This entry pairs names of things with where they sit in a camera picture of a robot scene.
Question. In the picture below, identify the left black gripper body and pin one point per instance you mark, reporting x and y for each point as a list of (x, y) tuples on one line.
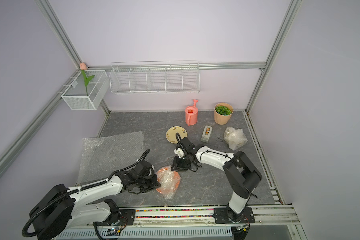
[(147, 183)]

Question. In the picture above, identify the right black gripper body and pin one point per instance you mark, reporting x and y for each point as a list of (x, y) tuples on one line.
[(181, 163)]

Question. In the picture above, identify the cream beige plate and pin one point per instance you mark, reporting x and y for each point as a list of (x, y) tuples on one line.
[(171, 134)]

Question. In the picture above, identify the bubble wrap sheet pile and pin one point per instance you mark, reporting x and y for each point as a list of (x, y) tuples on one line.
[(102, 156)]

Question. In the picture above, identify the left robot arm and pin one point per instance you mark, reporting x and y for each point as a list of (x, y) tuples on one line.
[(63, 207)]

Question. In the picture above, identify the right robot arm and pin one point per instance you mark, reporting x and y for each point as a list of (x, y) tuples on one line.
[(242, 174)]

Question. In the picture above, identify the pink watering can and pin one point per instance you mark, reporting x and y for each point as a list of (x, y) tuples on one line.
[(191, 114)]

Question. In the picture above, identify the potted green plant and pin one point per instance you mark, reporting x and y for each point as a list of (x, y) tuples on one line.
[(223, 113)]

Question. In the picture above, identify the pink artificial tulip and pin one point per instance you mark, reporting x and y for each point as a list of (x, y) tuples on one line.
[(87, 79)]

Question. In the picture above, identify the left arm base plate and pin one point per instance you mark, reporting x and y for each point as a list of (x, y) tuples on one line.
[(124, 217)]

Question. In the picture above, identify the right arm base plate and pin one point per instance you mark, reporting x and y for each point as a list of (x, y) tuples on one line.
[(226, 216)]

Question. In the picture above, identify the long white wire basket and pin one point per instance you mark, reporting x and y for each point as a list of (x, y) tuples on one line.
[(155, 77)]

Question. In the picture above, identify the small white wire basket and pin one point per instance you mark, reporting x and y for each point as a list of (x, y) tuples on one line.
[(75, 95)]

